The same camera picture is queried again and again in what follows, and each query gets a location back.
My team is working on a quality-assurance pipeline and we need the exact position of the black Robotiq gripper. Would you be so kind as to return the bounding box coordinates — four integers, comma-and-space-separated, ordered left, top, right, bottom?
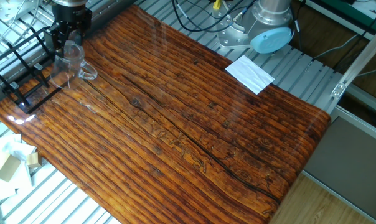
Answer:
44, 4, 93, 52

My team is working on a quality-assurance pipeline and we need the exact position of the clear glass cup with handle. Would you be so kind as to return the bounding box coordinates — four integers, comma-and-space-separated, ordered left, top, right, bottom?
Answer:
49, 40, 99, 90

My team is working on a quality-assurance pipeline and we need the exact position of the black metal cup rack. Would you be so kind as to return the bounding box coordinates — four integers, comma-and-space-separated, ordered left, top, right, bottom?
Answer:
0, 26, 64, 115

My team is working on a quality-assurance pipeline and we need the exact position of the aluminium plate with holes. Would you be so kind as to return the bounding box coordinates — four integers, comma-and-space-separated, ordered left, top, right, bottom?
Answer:
0, 0, 40, 25

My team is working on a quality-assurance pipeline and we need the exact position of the crumpled paper and box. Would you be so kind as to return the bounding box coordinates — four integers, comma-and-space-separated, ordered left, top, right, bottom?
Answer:
0, 133, 38, 202

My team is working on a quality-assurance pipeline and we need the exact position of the small light wooden block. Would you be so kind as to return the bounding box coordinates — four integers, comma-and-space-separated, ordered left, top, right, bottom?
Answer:
26, 152, 43, 169

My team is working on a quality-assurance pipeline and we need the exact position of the glossy wood-grain table mat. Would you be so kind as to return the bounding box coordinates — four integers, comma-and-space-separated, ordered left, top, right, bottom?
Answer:
0, 4, 332, 224

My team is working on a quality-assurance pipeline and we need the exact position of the white paper sheet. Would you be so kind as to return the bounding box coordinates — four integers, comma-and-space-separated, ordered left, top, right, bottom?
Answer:
225, 54, 276, 96

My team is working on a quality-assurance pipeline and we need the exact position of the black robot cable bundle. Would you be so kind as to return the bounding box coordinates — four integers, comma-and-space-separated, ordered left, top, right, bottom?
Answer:
171, 0, 260, 35

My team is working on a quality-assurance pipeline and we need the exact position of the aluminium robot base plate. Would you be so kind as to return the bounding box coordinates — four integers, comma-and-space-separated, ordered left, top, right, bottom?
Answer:
212, 0, 263, 50

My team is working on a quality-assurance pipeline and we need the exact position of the silver cable connector plug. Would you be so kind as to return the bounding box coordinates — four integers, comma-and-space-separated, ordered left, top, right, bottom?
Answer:
231, 7, 248, 25

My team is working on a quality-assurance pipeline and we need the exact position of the aluminium frame post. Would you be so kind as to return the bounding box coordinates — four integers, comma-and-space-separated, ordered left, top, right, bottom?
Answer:
330, 18, 376, 100

